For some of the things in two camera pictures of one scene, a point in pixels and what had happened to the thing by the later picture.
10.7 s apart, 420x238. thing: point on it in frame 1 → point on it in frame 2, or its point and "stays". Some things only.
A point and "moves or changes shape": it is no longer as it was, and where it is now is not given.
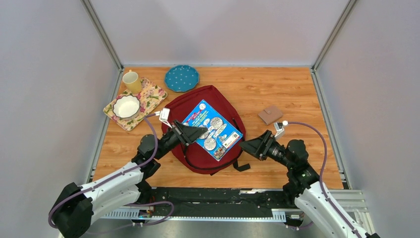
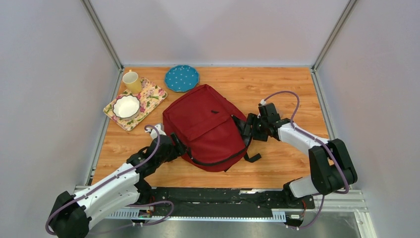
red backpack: (194, 155) moves or changes shape
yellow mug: (130, 79) stays
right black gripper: (258, 146) → (252, 120)
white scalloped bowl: (127, 107) stays
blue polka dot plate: (181, 78) stays
